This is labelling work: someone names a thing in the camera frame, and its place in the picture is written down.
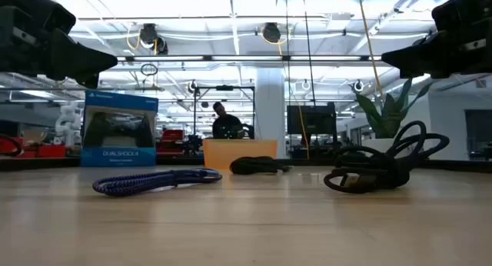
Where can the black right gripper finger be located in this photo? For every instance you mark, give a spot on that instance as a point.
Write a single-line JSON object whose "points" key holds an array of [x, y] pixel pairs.
{"points": [[421, 75], [423, 54]]}

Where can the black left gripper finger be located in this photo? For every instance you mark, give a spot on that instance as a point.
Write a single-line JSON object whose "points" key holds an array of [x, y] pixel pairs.
{"points": [[91, 82], [77, 62]]}

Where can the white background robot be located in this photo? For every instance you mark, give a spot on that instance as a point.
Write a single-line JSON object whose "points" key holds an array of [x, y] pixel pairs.
{"points": [[68, 124]]}

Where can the green leafy plant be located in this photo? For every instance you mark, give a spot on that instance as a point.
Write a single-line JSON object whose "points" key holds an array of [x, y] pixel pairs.
{"points": [[388, 120]]}

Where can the red box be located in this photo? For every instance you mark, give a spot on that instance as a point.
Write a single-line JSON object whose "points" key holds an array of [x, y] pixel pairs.
{"points": [[50, 151]]}

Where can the white plant pot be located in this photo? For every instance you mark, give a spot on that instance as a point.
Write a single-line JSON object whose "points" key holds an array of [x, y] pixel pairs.
{"points": [[378, 143]]}

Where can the red toolbox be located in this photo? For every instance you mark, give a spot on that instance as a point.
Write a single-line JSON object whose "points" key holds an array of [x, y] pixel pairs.
{"points": [[171, 141]]}

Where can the black background monitor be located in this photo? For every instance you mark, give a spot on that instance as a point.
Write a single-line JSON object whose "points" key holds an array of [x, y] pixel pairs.
{"points": [[311, 120]]}

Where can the person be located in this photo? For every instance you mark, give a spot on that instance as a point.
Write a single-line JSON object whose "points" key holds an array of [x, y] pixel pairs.
{"points": [[227, 127]]}

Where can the orange plastic bin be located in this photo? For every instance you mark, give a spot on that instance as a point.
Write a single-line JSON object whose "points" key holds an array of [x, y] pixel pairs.
{"points": [[223, 154]]}

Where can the black aluminium table frame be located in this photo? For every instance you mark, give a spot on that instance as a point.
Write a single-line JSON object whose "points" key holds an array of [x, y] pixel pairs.
{"points": [[38, 163]]}

